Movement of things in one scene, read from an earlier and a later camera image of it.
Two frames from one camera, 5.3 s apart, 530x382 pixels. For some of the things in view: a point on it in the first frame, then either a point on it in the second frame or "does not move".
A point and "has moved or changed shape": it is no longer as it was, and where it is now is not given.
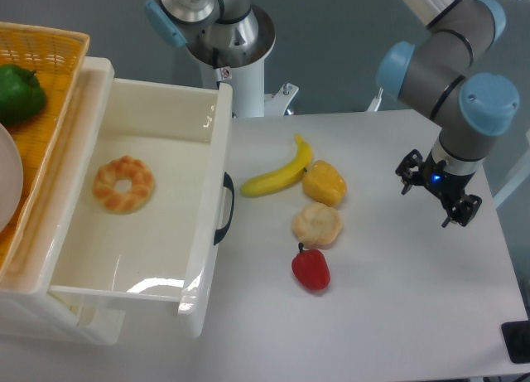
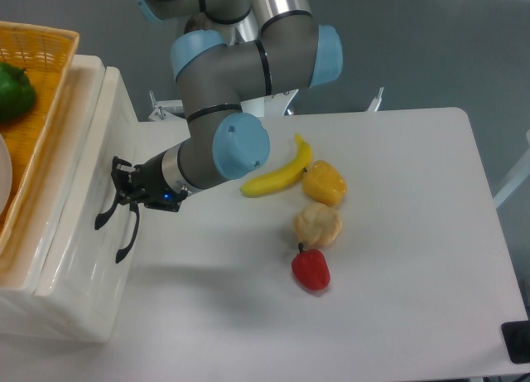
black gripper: (448, 186) to (147, 184)
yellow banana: (281, 181) does not move
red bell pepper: (311, 268) does not move
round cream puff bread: (318, 225) does not move
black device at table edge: (517, 340) does not move
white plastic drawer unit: (151, 199) has moved or changed shape
